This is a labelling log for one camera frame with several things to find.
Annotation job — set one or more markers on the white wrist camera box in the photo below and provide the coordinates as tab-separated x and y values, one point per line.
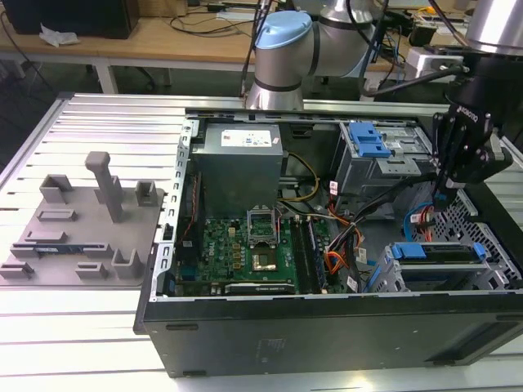
429	61

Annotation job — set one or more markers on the black open PC case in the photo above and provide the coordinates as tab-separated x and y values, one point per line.
286	339

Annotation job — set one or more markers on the green motherboard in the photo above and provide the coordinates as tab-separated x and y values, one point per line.
229	249

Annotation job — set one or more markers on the wooden desk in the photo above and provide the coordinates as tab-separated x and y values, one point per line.
163	41

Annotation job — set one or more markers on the dark RAM stick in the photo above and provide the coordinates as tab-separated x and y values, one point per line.
301	253

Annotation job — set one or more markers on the grey power supply unit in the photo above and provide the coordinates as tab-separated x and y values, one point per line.
237	171

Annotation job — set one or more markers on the white crumpled plastic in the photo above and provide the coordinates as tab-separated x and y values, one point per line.
57	36

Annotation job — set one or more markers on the grey optical drive cage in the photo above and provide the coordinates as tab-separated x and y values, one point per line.
367	173

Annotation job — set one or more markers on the CPU socket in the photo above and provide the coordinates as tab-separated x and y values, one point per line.
265	262

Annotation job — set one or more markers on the metal locking lever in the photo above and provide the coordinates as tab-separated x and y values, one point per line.
278	222

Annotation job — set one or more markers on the blue-green RAM stick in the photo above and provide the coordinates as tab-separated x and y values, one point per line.
57	249

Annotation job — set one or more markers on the RAM stick with blue label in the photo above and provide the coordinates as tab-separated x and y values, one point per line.
316	261

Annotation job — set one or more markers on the black graphics card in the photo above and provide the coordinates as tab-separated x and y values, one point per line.
257	288

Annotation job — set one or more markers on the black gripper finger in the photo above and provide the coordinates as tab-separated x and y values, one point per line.
447	143
478	163

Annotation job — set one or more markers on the black box on desk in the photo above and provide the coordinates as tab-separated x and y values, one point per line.
69	16

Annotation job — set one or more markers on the grey metal disk bay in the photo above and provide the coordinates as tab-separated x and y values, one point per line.
445	279

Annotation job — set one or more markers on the hard disk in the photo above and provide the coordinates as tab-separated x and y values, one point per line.
408	251

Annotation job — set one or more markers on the blue drive latch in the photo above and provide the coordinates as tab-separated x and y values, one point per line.
367	141

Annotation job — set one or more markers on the small black device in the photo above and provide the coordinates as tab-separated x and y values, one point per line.
421	32

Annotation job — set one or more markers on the grey parts rack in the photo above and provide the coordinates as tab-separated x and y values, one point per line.
81	228

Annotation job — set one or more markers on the white paper label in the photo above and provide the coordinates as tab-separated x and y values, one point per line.
371	87

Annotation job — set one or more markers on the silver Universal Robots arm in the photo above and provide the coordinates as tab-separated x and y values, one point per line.
282	61

